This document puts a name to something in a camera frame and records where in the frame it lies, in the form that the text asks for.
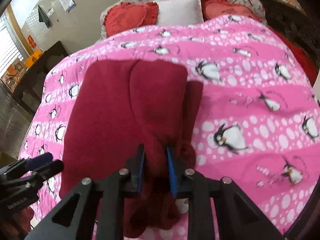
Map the dark red garment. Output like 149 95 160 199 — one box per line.
60 60 203 238

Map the dark wooden bedside cabinet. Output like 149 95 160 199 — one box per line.
12 41 69 115

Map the pink penguin quilt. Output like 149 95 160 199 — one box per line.
20 15 319 239

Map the orange box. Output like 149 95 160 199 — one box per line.
23 49 43 69

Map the left red heart cushion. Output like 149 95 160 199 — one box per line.
103 2 159 37

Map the red heart cushion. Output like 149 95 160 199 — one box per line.
201 0 264 22
103 2 159 37

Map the red bed sheet edge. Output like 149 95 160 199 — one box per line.
271 29 318 86

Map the white square pillow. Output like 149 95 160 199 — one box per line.
154 0 204 26

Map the right red heart cushion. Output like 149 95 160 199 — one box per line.
201 0 264 22

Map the dark cloth on wall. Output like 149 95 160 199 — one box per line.
38 5 51 29

